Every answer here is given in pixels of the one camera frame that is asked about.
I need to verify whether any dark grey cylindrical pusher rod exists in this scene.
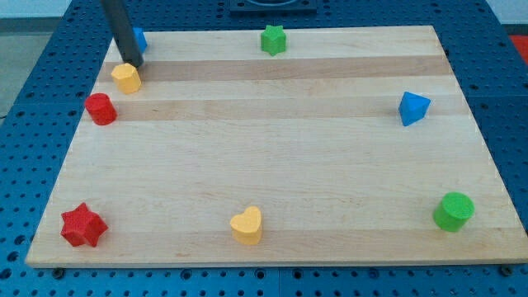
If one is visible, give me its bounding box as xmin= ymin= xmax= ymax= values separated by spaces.
xmin=100 ymin=0 xmax=144 ymax=68

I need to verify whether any yellow hexagon block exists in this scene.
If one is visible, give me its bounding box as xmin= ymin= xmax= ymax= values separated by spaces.
xmin=111 ymin=63 xmax=142 ymax=94

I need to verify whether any blue cube block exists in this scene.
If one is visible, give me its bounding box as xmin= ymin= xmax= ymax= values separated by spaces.
xmin=133 ymin=27 xmax=148 ymax=54

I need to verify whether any red cylinder block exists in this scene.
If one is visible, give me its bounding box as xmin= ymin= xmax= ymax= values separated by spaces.
xmin=84 ymin=93 xmax=117 ymax=125

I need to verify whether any green star block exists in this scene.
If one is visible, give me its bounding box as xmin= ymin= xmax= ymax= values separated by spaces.
xmin=260 ymin=25 xmax=287 ymax=56

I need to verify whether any red star block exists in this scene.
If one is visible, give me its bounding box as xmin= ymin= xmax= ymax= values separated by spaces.
xmin=60 ymin=202 xmax=108 ymax=248

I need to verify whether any yellow heart block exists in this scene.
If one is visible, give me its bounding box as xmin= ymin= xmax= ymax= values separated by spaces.
xmin=229 ymin=206 xmax=262 ymax=245

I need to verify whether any light wooden board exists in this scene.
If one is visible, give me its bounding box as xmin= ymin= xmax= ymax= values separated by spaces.
xmin=26 ymin=26 xmax=527 ymax=268

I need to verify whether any blue triangle block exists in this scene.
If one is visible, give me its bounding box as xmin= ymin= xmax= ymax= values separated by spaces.
xmin=398 ymin=92 xmax=431 ymax=126

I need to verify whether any green cylinder block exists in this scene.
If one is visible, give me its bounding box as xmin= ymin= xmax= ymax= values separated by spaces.
xmin=432 ymin=191 xmax=475 ymax=233

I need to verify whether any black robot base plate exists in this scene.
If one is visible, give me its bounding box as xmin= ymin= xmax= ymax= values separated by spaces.
xmin=228 ymin=0 xmax=318 ymax=15

